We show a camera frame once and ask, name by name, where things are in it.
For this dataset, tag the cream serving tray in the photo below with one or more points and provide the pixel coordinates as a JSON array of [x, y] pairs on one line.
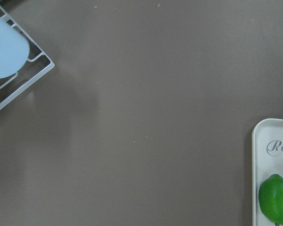
[[267, 159]]

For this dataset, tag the light blue cup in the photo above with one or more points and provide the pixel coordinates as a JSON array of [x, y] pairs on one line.
[[14, 50]]

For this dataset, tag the green lime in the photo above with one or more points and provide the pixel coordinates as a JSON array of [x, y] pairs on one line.
[[270, 198]]

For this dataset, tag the white wire cup rack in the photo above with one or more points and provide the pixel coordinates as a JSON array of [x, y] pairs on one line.
[[36, 66]]

